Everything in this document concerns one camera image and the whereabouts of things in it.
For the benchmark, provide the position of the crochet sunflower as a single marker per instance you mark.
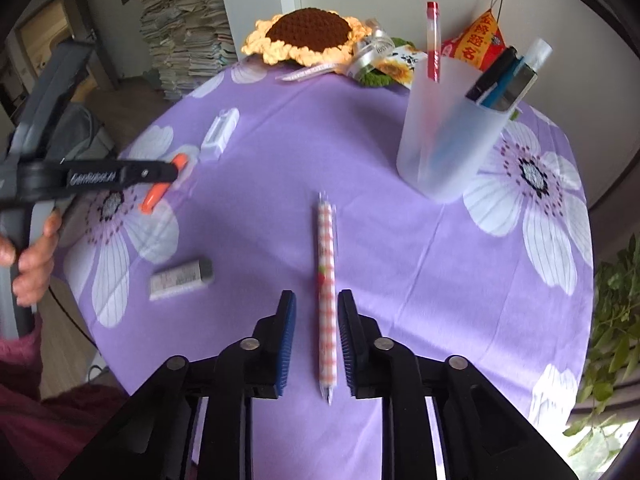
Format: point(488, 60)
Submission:
point(305, 27)

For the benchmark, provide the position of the sunflower-print wrapped packet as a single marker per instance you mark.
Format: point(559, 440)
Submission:
point(375, 80)

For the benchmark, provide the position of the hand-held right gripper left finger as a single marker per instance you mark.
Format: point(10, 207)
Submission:
point(286, 340)

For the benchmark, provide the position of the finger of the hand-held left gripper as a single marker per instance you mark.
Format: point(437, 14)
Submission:
point(100, 177)

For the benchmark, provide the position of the translucent pen holder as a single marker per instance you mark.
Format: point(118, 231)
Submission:
point(440, 150)

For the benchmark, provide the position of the green leafy plant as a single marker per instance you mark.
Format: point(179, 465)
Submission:
point(615, 320)

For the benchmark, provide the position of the black pen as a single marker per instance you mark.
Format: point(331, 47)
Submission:
point(500, 62)

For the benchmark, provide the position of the purple floral tablecloth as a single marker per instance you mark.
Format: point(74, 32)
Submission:
point(260, 160)

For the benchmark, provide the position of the blue pen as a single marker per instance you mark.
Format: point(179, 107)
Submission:
point(507, 85)

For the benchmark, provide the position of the stack of newspapers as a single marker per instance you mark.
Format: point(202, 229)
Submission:
point(185, 20)

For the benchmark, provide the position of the orange pen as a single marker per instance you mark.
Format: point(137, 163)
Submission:
point(155, 197)

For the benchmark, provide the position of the white eraser grey sleeve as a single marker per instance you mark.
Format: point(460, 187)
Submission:
point(180, 277)

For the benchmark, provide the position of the wooden door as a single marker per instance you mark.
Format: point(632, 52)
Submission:
point(45, 30)

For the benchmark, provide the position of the person's left hand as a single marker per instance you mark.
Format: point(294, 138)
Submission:
point(37, 265)

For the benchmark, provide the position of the white ribbon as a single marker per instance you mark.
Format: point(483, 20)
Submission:
point(372, 45)

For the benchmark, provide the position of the pink checkered pen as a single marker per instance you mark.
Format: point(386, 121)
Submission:
point(325, 280)

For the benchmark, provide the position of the green ruler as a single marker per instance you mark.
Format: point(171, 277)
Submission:
point(514, 114)

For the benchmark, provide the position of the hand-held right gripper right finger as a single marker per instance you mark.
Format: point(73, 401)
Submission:
point(348, 340)

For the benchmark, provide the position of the red pen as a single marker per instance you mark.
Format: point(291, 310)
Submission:
point(433, 35)

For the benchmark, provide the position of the grey backpack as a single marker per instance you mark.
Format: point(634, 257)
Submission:
point(87, 130)

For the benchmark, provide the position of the red hanging bag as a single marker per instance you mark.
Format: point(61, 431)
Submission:
point(475, 40)

